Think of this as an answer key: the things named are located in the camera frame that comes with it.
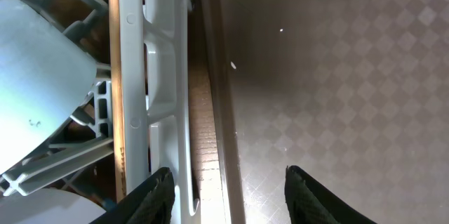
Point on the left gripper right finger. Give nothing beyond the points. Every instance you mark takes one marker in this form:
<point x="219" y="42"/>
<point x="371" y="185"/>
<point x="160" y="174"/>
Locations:
<point x="309" y="202"/>

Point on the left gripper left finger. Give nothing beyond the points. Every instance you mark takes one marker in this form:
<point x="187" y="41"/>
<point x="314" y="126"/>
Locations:
<point x="150" y="203"/>

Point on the wooden chopstick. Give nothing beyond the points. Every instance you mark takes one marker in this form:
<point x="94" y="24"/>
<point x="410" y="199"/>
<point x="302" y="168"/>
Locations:
<point x="117" y="99"/>

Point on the pink shallow bowl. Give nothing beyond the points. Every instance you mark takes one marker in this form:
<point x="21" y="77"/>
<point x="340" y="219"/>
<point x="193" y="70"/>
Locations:
<point x="49" y="206"/>

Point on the light blue bowl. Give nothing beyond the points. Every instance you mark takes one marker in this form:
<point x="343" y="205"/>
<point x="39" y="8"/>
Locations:
<point x="44" y="78"/>

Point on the grey plastic dishwasher rack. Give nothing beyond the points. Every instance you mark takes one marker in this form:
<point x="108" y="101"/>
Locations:
<point x="79" y="156"/>

